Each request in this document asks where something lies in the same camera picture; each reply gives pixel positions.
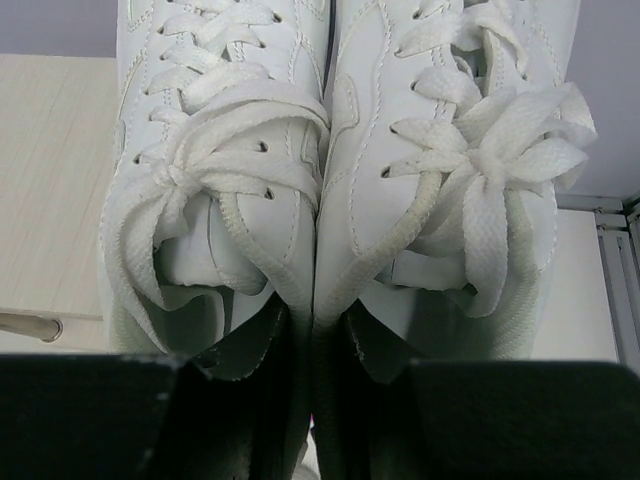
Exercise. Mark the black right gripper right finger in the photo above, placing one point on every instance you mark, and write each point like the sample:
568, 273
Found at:
399, 415

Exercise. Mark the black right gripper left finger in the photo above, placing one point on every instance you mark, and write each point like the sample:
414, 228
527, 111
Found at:
226, 413

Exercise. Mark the large white sneaker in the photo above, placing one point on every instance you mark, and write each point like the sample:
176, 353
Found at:
218, 143
453, 128

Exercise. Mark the beige wooden shoe shelf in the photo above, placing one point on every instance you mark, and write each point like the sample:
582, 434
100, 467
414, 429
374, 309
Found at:
57, 116

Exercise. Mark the right side aluminium rail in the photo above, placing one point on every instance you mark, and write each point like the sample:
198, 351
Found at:
594, 308

